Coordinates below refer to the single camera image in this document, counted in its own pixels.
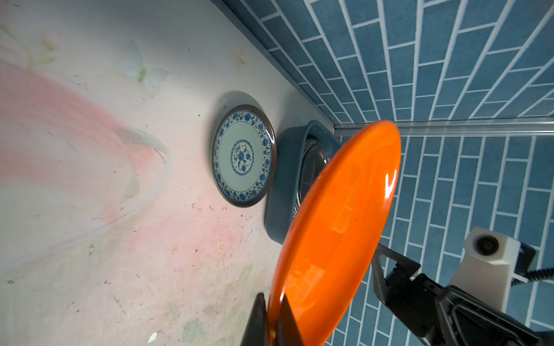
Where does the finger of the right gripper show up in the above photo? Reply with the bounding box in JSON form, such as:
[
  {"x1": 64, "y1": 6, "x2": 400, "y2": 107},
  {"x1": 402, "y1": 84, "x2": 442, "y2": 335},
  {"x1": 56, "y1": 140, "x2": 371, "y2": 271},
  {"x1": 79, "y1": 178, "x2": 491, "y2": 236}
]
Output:
[{"x1": 371, "y1": 244, "x2": 421, "y2": 305}]

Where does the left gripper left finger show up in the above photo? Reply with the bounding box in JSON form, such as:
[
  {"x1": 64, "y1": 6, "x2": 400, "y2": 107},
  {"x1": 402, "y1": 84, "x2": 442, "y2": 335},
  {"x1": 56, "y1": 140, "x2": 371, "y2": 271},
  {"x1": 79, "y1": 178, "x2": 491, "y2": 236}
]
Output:
[{"x1": 240, "y1": 293, "x2": 268, "y2": 346}]

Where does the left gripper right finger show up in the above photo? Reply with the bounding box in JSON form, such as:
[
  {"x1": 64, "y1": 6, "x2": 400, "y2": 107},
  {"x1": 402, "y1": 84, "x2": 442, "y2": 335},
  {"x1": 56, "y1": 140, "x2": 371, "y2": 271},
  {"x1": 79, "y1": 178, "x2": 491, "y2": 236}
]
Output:
[{"x1": 276, "y1": 295, "x2": 304, "y2": 346}]

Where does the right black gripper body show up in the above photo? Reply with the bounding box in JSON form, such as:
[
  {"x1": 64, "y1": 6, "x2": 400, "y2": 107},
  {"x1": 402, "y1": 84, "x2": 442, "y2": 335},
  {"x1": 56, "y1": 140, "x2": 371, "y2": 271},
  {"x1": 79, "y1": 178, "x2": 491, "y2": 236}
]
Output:
[{"x1": 389, "y1": 274, "x2": 553, "y2": 345}]

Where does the orange plate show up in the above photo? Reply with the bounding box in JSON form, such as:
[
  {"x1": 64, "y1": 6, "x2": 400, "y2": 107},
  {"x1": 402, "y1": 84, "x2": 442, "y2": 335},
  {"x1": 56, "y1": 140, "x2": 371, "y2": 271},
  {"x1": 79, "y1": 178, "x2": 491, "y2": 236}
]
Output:
[{"x1": 268, "y1": 121, "x2": 401, "y2": 345}]

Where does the black plate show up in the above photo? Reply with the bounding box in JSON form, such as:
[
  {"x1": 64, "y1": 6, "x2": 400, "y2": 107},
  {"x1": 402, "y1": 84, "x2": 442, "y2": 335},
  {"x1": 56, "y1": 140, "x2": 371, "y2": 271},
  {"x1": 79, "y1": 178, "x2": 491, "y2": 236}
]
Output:
[{"x1": 293, "y1": 137, "x2": 328, "y2": 217}]

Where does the small blue patterned plate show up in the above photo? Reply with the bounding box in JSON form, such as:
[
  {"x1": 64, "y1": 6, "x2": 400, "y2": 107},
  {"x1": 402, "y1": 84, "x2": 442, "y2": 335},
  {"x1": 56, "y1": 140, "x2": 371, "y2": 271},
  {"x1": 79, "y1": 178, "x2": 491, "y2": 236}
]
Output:
[{"x1": 211, "y1": 105, "x2": 277, "y2": 208}]

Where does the teal plastic bin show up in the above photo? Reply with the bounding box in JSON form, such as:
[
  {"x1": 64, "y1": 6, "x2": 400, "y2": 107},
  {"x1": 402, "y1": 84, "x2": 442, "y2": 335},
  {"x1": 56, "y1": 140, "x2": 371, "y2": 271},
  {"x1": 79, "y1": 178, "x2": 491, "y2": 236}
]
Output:
[{"x1": 265, "y1": 121, "x2": 341, "y2": 245}]

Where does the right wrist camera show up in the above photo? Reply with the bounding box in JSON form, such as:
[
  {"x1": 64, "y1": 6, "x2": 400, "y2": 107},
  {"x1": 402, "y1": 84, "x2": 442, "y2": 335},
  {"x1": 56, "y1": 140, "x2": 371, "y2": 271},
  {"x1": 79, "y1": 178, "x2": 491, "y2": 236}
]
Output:
[{"x1": 449, "y1": 227, "x2": 537, "y2": 312}]

